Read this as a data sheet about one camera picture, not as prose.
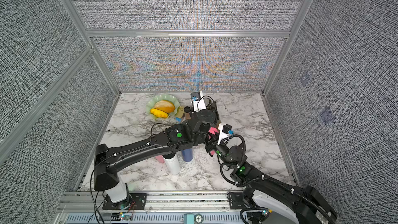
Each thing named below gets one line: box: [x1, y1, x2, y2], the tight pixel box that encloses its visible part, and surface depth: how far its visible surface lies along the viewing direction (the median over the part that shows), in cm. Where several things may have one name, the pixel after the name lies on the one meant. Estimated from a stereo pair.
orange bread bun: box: [153, 100, 176, 114], surface depth 107 cm
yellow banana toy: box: [150, 107, 169, 119], surface depth 104 cm
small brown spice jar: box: [183, 106, 192, 120], surface depth 100 cm
